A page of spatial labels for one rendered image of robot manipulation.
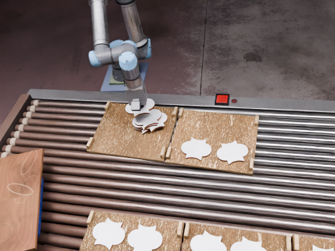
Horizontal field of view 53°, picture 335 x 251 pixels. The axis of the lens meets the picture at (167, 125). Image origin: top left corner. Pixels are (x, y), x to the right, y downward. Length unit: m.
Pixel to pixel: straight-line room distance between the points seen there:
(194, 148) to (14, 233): 0.86
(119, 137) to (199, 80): 1.77
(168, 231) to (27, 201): 0.61
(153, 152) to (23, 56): 3.04
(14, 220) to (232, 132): 1.06
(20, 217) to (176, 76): 2.33
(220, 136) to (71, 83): 2.34
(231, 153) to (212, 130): 0.17
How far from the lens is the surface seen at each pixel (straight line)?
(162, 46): 3.91
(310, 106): 1.92
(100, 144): 1.78
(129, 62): 1.47
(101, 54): 1.60
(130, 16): 1.89
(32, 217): 1.55
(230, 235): 1.44
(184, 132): 1.73
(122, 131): 1.80
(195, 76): 3.45
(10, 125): 2.10
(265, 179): 1.60
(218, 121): 1.77
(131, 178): 1.64
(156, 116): 1.75
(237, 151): 1.64
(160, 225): 1.48
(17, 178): 1.70
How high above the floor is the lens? 2.26
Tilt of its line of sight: 48 degrees down
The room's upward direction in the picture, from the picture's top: 11 degrees counter-clockwise
